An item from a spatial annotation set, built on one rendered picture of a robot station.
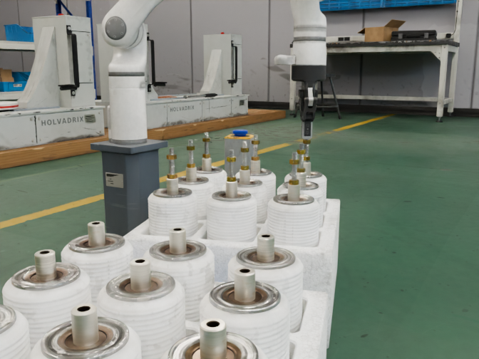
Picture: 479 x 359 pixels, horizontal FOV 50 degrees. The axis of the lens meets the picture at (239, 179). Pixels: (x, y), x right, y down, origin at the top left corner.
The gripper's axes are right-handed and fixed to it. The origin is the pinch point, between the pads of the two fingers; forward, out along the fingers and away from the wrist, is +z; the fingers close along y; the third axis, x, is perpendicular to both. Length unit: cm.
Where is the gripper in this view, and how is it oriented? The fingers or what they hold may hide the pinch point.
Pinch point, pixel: (306, 129)
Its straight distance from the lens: 116.9
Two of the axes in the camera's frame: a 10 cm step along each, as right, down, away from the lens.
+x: -10.0, -0.1, 0.1
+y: 0.2, -2.1, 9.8
